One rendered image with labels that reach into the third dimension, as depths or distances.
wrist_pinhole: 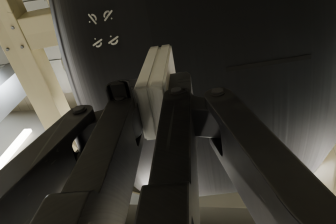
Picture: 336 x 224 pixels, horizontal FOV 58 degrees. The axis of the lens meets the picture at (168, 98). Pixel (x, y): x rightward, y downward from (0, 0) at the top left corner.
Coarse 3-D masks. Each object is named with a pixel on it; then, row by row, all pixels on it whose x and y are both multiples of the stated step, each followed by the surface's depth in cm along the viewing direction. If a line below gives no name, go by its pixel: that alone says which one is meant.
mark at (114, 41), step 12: (84, 12) 26; (96, 12) 25; (108, 12) 25; (96, 24) 26; (108, 24) 25; (96, 36) 26; (108, 36) 25; (120, 36) 25; (96, 48) 26; (108, 48) 26; (120, 48) 26
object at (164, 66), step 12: (168, 48) 19; (156, 60) 18; (168, 60) 17; (156, 72) 16; (168, 72) 17; (156, 84) 14; (168, 84) 16; (156, 96) 14; (156, 108) 15; (156, 120) 15
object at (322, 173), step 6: (330, 150) 62; (330, 156) 62; (324, 162) 66; (330, 162) 63; (318, 168) 70; (324, 168) 66; (330, 168) 63; (318, 174) 71; (324, 174) 67; (330, 174) 64; (324, 180) 68; (330, 180) 64; (330, 186) 65
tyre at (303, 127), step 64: (64, 0) 27; (128, 0) 25; (192, 0) 24; (256, 0) 24; (320, 0) 24; (64, 64) 30; (128, 64) 26; (192, 64) 26; (320, 64) 26; (320, 128) 29
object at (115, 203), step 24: (120, 96) 14; (120, 120) 12; (96, 144) 11; (120, 144) 11; (96, 168) 9; (120, 168) 11; (72, 192) 8; (96, 192) 8; (120, 192) 10; (48, 216) 7; (72, 216) 7; (96, 216) 8; (120, 216) 10
